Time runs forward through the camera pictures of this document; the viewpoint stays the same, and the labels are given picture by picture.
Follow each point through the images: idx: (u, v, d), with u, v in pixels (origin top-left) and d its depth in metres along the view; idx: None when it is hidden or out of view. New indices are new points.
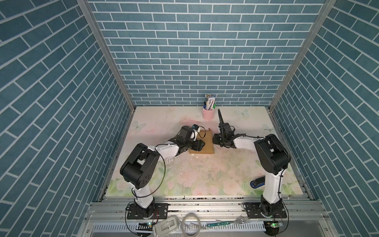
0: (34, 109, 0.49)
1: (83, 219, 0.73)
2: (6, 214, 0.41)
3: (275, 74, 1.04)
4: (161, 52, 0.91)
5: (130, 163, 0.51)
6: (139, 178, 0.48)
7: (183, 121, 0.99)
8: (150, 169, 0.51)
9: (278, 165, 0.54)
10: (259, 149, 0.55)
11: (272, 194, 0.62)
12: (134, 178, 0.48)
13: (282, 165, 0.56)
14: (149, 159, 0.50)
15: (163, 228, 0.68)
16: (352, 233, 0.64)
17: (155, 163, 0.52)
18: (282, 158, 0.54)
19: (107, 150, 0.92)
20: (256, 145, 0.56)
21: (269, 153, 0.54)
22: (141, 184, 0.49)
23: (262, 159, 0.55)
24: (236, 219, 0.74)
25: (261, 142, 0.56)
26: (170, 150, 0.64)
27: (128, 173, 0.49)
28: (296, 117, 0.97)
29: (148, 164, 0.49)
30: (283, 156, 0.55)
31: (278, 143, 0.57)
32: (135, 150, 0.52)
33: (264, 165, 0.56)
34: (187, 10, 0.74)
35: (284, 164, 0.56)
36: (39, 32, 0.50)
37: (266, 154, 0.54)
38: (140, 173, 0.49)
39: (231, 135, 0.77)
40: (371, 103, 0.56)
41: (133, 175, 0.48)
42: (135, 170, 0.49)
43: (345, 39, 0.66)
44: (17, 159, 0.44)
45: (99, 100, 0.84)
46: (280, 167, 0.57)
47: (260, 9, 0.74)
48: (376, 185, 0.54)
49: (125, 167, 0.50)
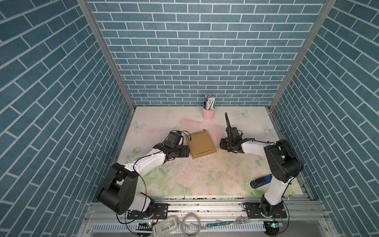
0: (34, 109, 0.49)
1: (83, 219, 0.73)
2: (6, 214, 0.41)
3: (275, 74, 1.04)
4: (161, 52, 0.91)
5: (105, 188, 0.44)
6: (118, 204, 0.42)
7: (183, 121, 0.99)
8: (131, 192, 0.45)
9: (290, 172, 0.50)
10: (270, 155, 0.52)
11: (275, 197, 0.61)
12: (113, 204, 0.43)
13: (293, 173, 0.52)
14: (127, 181, 0.44)
15: (163, 228, 0.68)
16: (352, 234, 0.64)
17: (133, 184, 0.45)
18: (293, 166, 0.51)
19: (107, 150, 0.92)
20: (266, 151, 0.53)
21: (281, 159, 0.53)
22: (121, 209, 0.44)
23: (272, 166, 0.52)
24: (236, 219, 0.74)
25: (272, 148, 0.53)
26: (154, 161, 0.58)
27: (105, 198, 0.44)
28: (296, 117, 0.97)
29: (125, 188, 0.43)
30: (295, 163, 0.51)
31: (290, 149, 0.53)
32: (110, 173, 0.45)
33: (274, 172, 0.52)
34: (187, 10, 0.74)
35: (295, 172, 0.52)
36: (39, 32, 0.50)
37: (277, 160, 0.51)
38: (118, 199, 0.43)
39: (239, 139, 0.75)
40: (371, 103, 0.56)
41: (112, 200, 0.43)
42: (114, 194, 0.44)
43: (345, 39, 0.66)
44: (17, 159, 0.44)
45: (99, 100, 0.84)
46: (291, 175, 0.54)
47: (260, 9, 0.74)
48: (376, 185, 0.54)
49: (100, 193, 0.44)
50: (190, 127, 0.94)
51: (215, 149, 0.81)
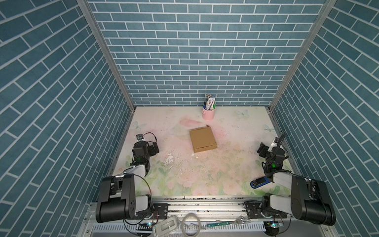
0: (34, 109, 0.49)
1: (83, 219, 0.73)
2: (6, 214, 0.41)
3: (275, 74, 1.04)
4: (161, 52, 0.91)
5: (104, 204, 0.43)
6: (125, 208, 0.42)
7: (148, 135, 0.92)
8: (132, 194, 0.46)
9: (312, 213, 0.42)
10: (295, 187, 0.46)
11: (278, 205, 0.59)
12: (121, 211, 0.42)
13: (313, 217, 0.42)
14: (125, 184, 0.45)
15: (163, 229, 0.68)
16: (353, 234, 0.63)
17: (132, 185, 0.47)
18: (317, 211, 0.42)
19: (107, 150, 0.92)
20: (293, 183, 0.46)
21: (306, 194, 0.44)
22: (131, 211, 0.44)
23: (294, 198, 0.45)
24: (236, 219, 0.74)
25: (300, 182, 0.47)
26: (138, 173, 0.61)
27: (110, 211, 0.42)
28: (296, 117, 0.97)
29: (127, 189, 0.45)
30: (322, 212, 0.42)
31: (324, 194, 0.44)
32: (104, 187, 0.45)
33: (293, 206, 0.45)
34: (187, 10, 0.74)
35: (318, 218, 0.42)
36: (39, 32, 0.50)
37: (300, 194, 0.45)
38: (124, 202, 0.43)
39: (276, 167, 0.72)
40: (371, 103, 0.56)
41: (119, 207, 0.42)
42: (117, 203, 0.43)
43: (345, 39, 0.66)
44: (17, 159, 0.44)
45: (99, 100, 0.84)
46: (312, 219, 0.42)
47: (260, 9, 0.74)
48: (376, 185, 0.54)
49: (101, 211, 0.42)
50: (195, 130, 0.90)
51: (215, 144, 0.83)
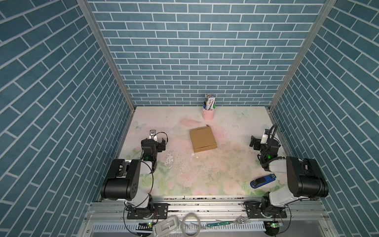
0: (34, 109, 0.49)
1: (83, 219, 0.73)
2: (6, 213, 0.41)
3: (275, 74, 1.04)
4: (161, 52, 0.91)
5: (108, 183, 0.46)
6: (127, 190, 0.45)
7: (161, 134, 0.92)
8: (135, 177, 0.49)
9: (307, 186, 0.46)
10: (290, 165, 0.50)
11: (278, 199, 0.59)
12: (123, 192, 0.45)
13: (309, 190, 0.45)
14: (132, 168, 0.49)
15: (163, 228, 0.68)
16: (352, 233, 0.64)
17: (138, 171, 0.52)
18: (313, 184, 0.46)
19: (107, 150, 0.92)
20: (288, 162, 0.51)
21: (300, 171, 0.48)
22: (132, 193, 0.46)
23: (290, 176, 0.49)
24: (236, 219, 0.74)
25: (293, 160, 0.51)
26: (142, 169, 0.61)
27: (112, 191, 0.45)
28: (296, 117, 0.97)
29: (132, 172, 0.48)
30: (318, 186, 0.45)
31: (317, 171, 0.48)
32: (112, 168, 0.49)
33: (290, 184, 0.48)
34: (187, 10, 0.74)
35: (314, 192, 0.45)
36: (39, 32, 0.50)
37: (295, 171, 0.48)
38: (128, 183, 0.46)
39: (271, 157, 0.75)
40: (371, 103, 0.56)
41: (121, 188, 0.45)
42: (120, 184, 0.46)
43: (345, 39, 0.66)
44: (17, 159, 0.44)
45: (99, 100, 0.84)
46: (308, 194, 0.46)
47: (260, 9, 0.74)
48: (375, 185, 0.55)
49: (105, 188, 0.45)
50: (195, 130, 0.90)
51: (215, 144, 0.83)
